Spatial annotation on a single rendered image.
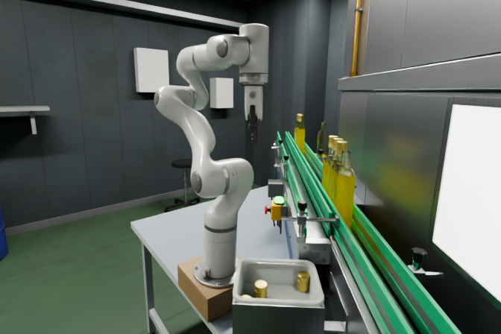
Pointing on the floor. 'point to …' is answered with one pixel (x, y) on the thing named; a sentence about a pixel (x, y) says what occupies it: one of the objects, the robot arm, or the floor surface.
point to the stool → (183, 183)
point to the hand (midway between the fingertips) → (253, 136)
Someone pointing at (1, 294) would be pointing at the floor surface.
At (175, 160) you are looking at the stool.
